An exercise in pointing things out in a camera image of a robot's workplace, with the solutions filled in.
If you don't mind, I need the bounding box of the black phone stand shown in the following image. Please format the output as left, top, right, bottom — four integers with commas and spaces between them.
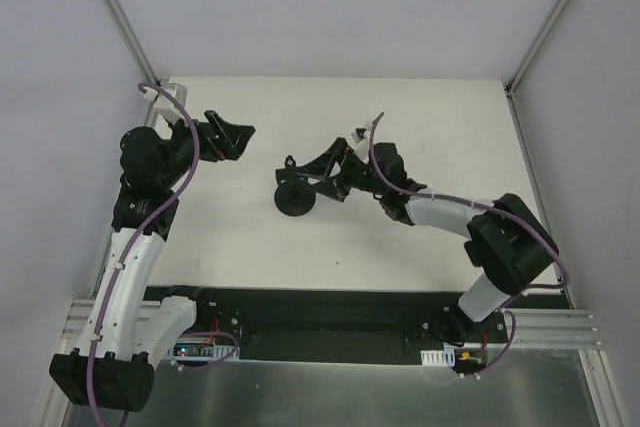
274, 155, 316, 217

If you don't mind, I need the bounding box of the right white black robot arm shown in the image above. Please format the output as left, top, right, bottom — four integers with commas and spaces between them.
274, 137, 559, 346

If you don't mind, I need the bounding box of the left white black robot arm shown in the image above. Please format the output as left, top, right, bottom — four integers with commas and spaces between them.
49, 110, 255, 412

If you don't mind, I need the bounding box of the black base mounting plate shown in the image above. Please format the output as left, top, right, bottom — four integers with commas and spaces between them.
144, 286, 521, 363

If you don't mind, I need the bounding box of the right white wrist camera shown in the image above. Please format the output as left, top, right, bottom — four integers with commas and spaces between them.
351, 121, 374, 162

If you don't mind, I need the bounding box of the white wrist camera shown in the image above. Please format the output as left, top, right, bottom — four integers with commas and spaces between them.
351, 121, 374, 162
139, 82, 187, 126

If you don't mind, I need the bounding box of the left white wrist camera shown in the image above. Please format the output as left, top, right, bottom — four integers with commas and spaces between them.
139, 82, 187, 126

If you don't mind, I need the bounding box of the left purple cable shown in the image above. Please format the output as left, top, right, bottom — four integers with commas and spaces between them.
84, 82, 205, 427

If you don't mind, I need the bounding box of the purple cable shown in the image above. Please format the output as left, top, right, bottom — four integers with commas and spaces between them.
368, 111, 572, 301
84, 82, 205, 427

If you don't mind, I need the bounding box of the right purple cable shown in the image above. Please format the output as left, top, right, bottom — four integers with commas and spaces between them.
368, 111, 572, 301

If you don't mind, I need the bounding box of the right white cable duct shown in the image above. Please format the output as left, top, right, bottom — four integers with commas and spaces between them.
420, 345, 488, 368

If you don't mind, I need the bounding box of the white cable duct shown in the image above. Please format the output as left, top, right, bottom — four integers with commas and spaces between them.
420, 345, 488, 368
161, 340, 240, 363

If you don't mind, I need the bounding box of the left white cable duct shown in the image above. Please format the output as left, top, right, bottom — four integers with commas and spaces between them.
161, 340, 240, 363

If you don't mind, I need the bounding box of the left aluminium frame post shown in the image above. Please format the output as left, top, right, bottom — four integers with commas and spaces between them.
102, 0, 159, 83

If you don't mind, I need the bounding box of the aluminium frame post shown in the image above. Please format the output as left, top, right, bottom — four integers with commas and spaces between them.
505, 0, 573, 99
102, 0, 159, 83

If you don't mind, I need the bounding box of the aluminium extrusion rail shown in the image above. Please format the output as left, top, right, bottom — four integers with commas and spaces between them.
513, 309, 604, 350

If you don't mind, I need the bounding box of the right aluminium frame post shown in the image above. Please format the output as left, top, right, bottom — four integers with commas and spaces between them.
505, 0, 573, 99

